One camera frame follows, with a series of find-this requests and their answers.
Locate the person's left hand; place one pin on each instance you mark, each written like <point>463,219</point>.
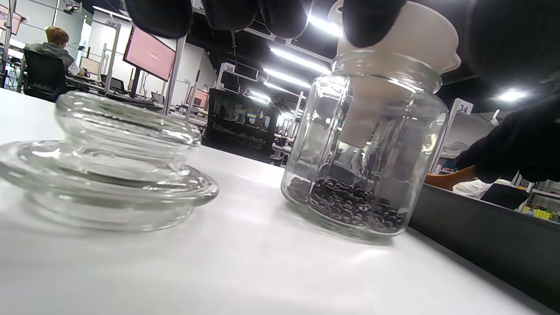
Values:
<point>372,22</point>

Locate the person's right hand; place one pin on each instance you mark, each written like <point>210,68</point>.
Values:
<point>525,148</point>

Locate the beige plastic funnel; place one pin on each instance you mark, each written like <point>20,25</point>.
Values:
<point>415,43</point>

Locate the dark metal baking tray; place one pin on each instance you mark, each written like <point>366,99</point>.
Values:
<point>481,245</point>

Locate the jarred coffee beans group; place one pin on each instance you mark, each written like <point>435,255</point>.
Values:
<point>345,205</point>

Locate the clear glass jar lid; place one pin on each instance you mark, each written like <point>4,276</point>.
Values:
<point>109,175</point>

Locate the row of yellow packets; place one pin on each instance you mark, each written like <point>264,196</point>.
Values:
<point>540,213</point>

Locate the clear glass jar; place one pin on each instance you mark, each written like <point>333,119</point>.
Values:
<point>319,131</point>

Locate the large monitor screen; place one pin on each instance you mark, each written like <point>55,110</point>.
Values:
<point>148,54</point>

